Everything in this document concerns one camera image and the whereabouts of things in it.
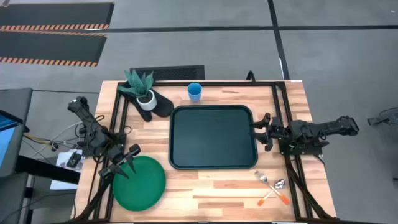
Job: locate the black aluminium table frame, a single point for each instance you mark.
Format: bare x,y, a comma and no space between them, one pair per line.
292,174

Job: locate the white plant pot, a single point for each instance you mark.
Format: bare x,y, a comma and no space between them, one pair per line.
148,103

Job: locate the green round plate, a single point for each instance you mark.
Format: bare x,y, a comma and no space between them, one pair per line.
143,189

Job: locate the blue plastic cup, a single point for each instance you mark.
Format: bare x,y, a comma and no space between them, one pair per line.
194,90

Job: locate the computer monitor with blue screen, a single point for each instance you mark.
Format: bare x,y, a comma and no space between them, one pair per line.
7,140

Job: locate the white paper sheet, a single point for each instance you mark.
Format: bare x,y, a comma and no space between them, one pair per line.
60,182

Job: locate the green snake plant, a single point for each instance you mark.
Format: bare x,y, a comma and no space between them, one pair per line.
138,83

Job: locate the black hazard-striped floor mat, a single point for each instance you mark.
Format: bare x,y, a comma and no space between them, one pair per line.
56,14
49,46

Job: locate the small black device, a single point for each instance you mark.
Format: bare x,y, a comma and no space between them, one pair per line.
74,159

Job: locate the black perforated floor mat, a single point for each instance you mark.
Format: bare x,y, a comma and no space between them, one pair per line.
174,73

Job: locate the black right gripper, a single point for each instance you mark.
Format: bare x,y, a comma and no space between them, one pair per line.
279,130

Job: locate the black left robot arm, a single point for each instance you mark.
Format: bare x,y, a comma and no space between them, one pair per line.
90,127

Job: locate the dark green plastic tray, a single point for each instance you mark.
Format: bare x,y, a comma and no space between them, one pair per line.
213,137

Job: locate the black chair base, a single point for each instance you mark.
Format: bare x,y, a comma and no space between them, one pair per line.
384,118

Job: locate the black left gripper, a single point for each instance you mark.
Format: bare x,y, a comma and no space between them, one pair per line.
119,154

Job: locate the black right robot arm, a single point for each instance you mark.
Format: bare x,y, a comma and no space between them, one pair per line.
329,127

